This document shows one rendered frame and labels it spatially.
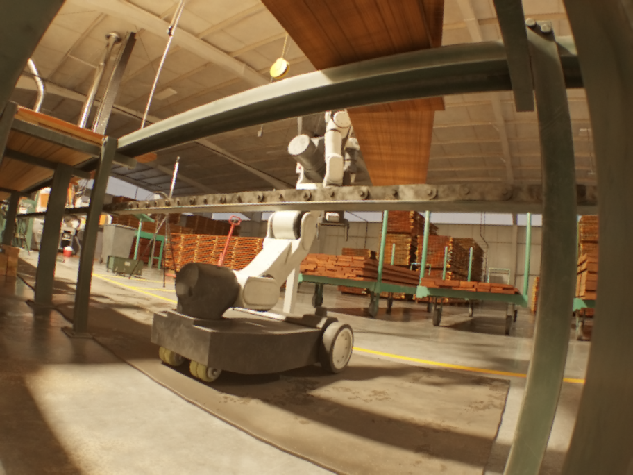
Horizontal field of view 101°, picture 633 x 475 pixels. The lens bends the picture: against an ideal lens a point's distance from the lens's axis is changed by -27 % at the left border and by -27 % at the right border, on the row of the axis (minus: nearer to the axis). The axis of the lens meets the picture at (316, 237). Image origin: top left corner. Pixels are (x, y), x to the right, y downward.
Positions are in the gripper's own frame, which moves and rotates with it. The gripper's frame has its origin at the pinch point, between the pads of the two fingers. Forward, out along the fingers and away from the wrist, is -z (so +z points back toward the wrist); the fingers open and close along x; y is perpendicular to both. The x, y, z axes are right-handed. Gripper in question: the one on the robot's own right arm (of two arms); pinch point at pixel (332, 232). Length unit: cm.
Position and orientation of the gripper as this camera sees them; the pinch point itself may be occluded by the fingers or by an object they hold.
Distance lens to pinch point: 138.6
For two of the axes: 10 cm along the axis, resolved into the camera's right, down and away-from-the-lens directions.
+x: 9.9, 0.6, 1.2
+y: -1.3, 2.6, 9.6
